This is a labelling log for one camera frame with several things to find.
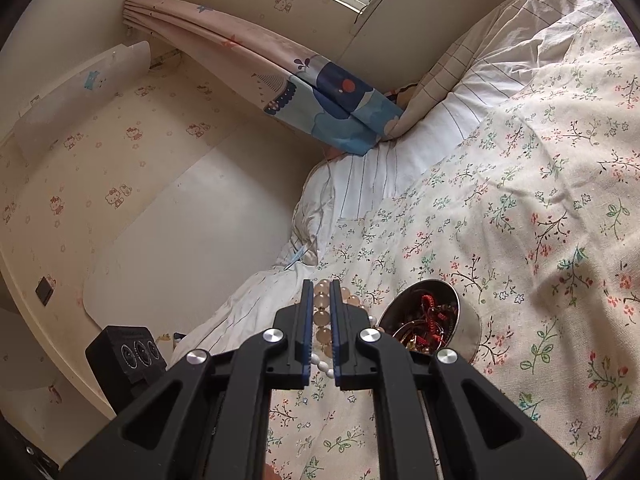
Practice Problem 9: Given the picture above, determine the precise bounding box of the beige checked pillow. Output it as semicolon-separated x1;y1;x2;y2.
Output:
399;10;507;137

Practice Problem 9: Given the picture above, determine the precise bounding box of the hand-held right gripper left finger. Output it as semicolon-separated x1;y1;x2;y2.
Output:
60;280;316;480

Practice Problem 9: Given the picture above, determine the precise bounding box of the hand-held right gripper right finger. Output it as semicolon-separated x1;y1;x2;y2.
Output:
330;280;586;480

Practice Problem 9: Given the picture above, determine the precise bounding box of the cartoon whale print curtain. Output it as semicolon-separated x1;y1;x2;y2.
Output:
124;0;407;157

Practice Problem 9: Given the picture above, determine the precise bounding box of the white pearl bracelet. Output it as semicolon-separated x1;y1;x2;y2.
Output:
308;316;383;379

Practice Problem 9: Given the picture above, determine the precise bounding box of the floral blanket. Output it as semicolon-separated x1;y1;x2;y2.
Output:
265;5;640;480

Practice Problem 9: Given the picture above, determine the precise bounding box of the red string bracelet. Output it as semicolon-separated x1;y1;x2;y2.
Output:
399;291;459;349

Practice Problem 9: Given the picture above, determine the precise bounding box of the black wall socket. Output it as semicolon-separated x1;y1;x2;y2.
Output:
35;276;56;307

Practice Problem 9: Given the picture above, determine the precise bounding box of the round metal tin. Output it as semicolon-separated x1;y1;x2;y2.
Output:
377;280;483;364

